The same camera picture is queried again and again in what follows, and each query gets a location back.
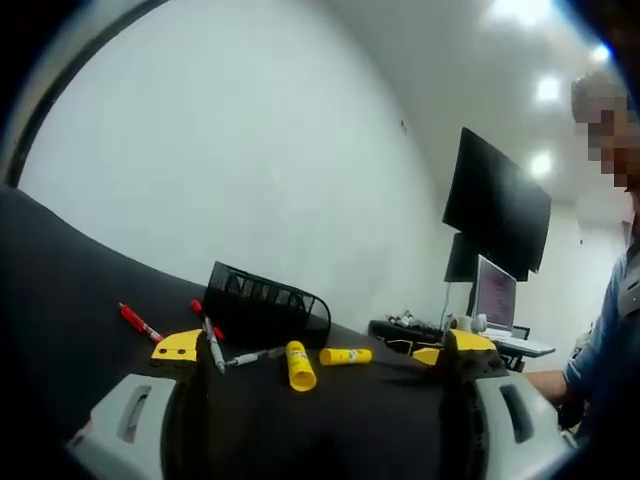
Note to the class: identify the white cup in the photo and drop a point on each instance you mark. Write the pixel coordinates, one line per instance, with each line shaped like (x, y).
(461, 323)
(480, 322)

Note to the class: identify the black mesh holder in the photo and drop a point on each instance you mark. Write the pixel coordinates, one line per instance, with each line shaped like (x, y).
(270, 305)

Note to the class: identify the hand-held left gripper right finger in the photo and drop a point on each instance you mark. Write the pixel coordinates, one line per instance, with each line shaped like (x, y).
(520, 430)

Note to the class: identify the large yellow glue stick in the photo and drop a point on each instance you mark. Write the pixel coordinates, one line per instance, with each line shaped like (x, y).
(299, 367)

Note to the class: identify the ceiling light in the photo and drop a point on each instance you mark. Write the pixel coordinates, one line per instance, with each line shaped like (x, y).
(601, 52)
(517, 11)
(540, 164)
(548, 89)

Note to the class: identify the dark clutter pile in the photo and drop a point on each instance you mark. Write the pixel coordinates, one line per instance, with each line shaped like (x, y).
(400, 330)

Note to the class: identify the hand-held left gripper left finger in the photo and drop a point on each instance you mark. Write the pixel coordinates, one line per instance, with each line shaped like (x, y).
(130, 425)

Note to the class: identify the white desk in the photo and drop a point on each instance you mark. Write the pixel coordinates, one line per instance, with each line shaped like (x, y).
(530, 347)

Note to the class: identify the large black monitor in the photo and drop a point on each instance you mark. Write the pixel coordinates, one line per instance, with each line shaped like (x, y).
(495, 205)

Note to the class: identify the slim yellow glue stick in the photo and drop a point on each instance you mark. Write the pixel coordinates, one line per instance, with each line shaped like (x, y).
(345, 355)

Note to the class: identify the small black monitor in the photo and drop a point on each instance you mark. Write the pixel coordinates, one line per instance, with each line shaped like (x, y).
(462, 260)

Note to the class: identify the black tablecloth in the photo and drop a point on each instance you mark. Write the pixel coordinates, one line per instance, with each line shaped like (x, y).
(75, 280)

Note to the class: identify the person's upper body blue shirt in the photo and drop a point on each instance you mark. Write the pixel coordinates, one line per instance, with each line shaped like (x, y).
(616, 325)

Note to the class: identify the open laptop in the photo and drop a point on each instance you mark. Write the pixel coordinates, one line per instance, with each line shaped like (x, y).
(496, 295)

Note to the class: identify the red pen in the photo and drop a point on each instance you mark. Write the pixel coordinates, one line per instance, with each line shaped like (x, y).
(137, 320)

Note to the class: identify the grey black-capped marker pen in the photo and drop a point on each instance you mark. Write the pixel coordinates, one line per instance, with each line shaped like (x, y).
(252, 357)

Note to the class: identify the red-capped grey marker pen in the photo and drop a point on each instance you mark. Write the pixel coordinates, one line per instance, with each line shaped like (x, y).
(202, 312)

